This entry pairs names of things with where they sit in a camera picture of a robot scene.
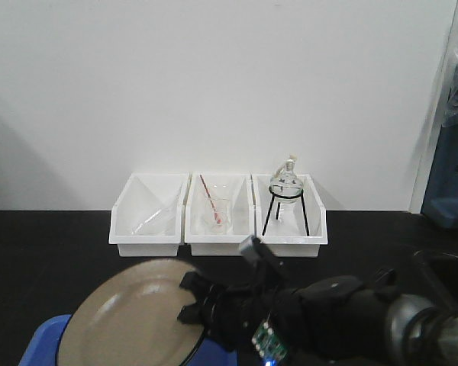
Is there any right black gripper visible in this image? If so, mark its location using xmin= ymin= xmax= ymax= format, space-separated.
xmin=177 ymin=271 xmax=290 ymax=349

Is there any tan plate with black rim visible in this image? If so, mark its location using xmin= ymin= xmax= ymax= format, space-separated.
xmin=56 ymin=258 xmax=204 ymax=365

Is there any blue plastic tray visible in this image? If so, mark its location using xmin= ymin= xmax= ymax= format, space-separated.
xmin=18 ymin=314 xmax=237 ymax=366

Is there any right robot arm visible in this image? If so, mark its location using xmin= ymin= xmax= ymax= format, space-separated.
xmin=178 ymin=271 xmax=458 ymax=365

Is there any blue cabinet at right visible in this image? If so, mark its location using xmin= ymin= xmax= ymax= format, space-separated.
xmin=420 ymin=0 xmax=458 ymax=229

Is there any green circuit board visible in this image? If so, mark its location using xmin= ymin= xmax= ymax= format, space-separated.
xmin=251 ymin=320 xmax=288 ymax=364

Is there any red stirring rod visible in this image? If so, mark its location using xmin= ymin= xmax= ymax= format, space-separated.
xmin=199 ymin=174 xmax=221 ymax=225

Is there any clear glass beaker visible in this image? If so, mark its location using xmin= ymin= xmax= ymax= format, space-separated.
xmin=202 ymin=187 xmax=231 ymax=235

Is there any clear glass funnel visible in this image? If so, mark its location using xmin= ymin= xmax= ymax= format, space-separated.
xmin=131 ymin=207 xmax=175 ymax=235

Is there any middle white storage bin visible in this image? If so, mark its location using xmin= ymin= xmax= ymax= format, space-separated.
xmin=184 ymin=172 xmax=255 ymax=256

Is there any white storage bin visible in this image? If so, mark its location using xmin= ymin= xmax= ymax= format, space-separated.
xmin=251 ymin=174 xmax=328 ymax=257
xmin=108 ymin=173 xmax=189 ymax=257
xmin=184 ymin=172 xmax=255 ymax=256

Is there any left white storage bin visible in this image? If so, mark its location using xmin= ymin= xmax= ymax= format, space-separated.
xmin=108 ymin=173 xmax=189 ymax=257

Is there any right white storage bin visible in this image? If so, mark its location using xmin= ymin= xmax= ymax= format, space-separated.
xmin=251 ymin=174 xmax=328 ymax=257

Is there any glass alcohol lamp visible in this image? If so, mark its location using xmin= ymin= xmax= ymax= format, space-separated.
xmin=269 ymin=155 xmax=303 ymax=202

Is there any black sink basin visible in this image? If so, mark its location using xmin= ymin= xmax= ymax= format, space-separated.
xmin=413 ymin=250 xmax=458 ymax=313

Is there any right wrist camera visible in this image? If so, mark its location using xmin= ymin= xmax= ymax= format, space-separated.
xmin=238 ymin=235 xmax=260 ymax=265

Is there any black wire tripod stand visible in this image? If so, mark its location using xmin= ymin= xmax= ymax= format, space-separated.
xmin=262 ymin=187 xmax=310 ymax=236

